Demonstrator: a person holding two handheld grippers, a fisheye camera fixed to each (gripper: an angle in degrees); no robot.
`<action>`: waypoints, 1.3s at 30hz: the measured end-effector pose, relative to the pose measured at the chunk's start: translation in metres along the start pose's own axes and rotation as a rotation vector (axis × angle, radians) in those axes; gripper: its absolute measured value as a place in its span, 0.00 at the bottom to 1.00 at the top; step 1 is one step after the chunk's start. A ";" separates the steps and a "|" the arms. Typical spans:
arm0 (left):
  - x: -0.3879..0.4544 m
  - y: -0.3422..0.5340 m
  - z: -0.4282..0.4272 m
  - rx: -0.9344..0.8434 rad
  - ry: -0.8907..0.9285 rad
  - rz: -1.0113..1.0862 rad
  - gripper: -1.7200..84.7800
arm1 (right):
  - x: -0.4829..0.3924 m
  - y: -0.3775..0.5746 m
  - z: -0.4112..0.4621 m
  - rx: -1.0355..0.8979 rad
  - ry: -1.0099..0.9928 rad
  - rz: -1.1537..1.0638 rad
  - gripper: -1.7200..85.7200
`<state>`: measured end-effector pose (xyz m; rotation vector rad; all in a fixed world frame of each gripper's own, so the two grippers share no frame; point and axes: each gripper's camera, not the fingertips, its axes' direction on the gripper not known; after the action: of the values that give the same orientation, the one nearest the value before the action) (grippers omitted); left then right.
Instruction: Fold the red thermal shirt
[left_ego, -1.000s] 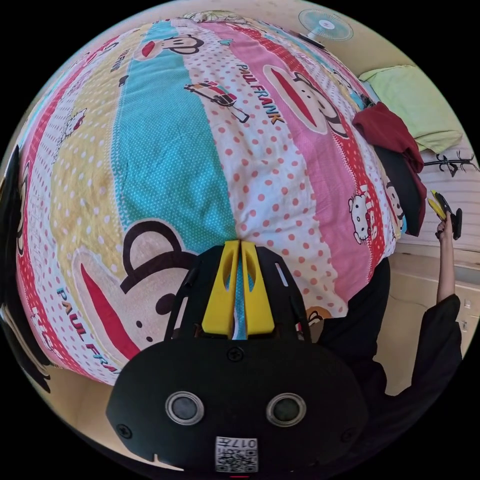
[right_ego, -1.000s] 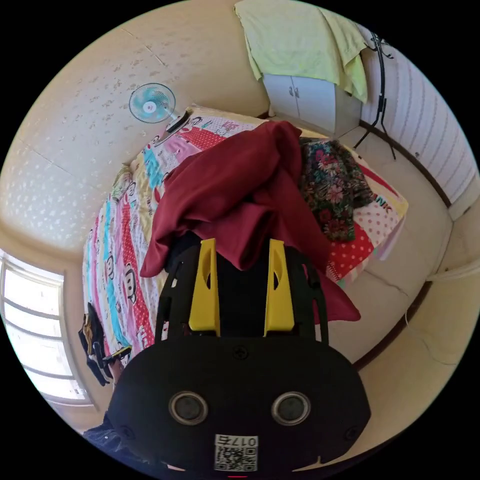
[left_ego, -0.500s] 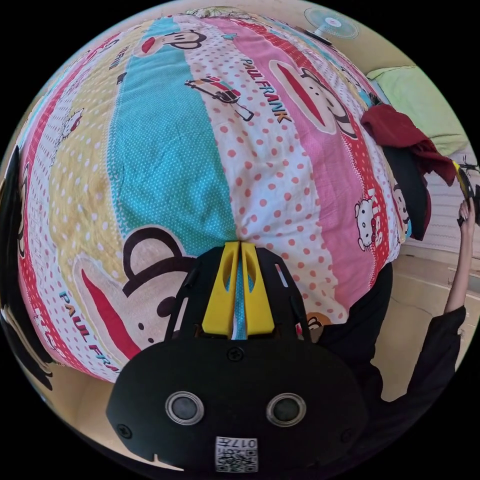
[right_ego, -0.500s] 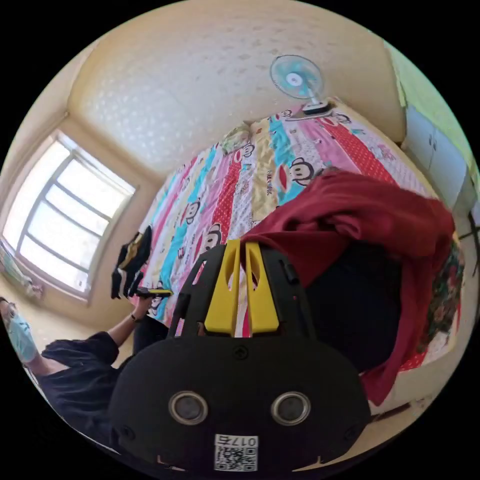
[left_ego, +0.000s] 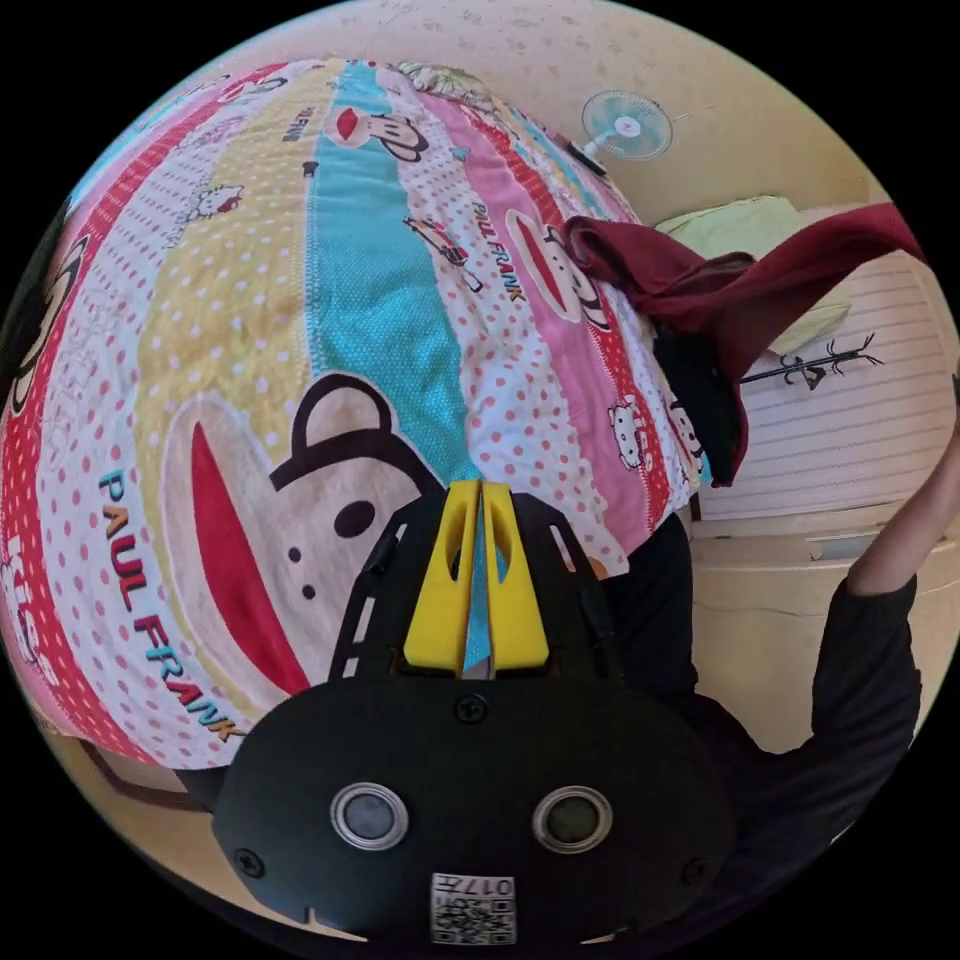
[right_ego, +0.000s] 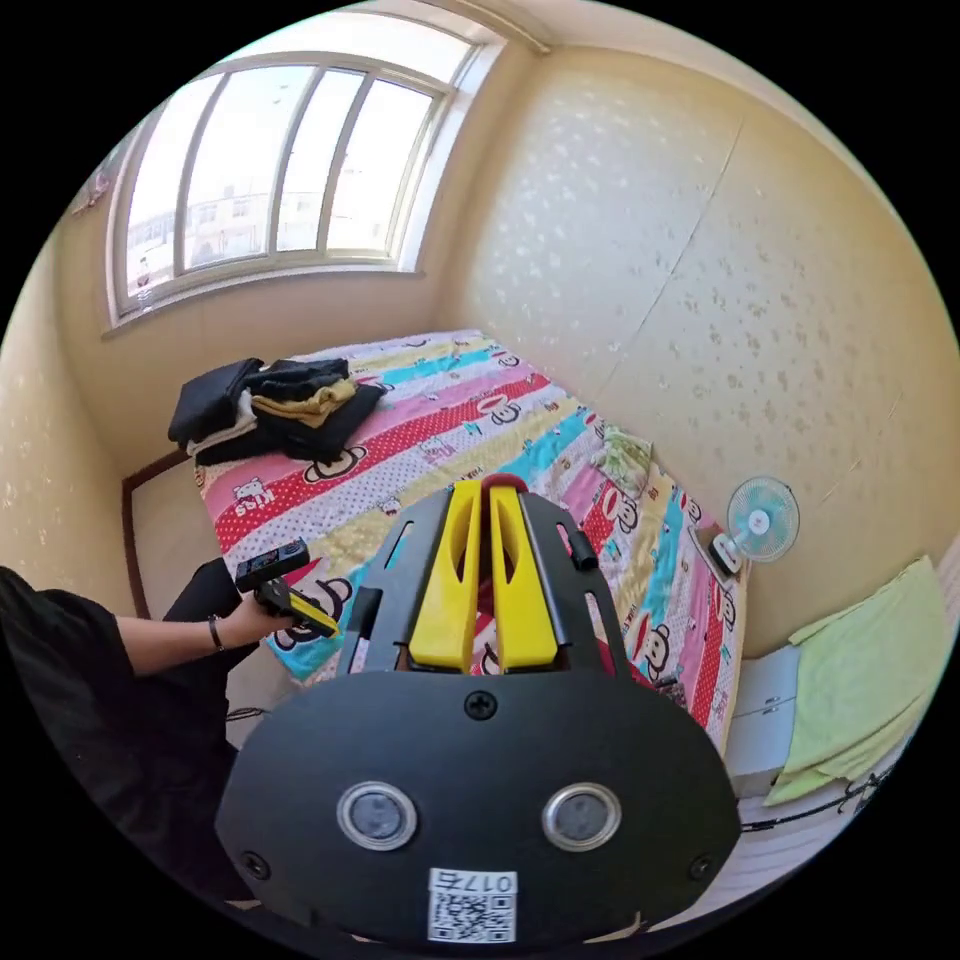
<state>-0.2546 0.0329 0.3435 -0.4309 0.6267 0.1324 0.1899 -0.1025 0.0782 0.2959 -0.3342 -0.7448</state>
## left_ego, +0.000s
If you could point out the light green pillow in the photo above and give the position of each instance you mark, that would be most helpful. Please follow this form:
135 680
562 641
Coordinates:
750 217

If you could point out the person's right forearm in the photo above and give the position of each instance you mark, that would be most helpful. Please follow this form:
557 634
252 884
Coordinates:
911 525

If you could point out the bed with cartoon printed sheet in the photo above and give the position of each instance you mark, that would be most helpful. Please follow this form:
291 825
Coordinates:
360 300

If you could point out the person's body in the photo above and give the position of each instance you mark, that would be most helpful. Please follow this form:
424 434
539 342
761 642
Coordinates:
862 675

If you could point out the light blue wall fan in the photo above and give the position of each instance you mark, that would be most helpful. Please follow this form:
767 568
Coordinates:
626 126

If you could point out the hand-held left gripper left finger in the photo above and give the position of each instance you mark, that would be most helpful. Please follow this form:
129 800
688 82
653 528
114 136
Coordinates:
439 600

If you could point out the red thermal shirt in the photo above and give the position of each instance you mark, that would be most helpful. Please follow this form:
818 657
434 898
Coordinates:
697 289

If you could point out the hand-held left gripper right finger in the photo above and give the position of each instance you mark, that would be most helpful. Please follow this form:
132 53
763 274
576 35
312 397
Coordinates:
511 607

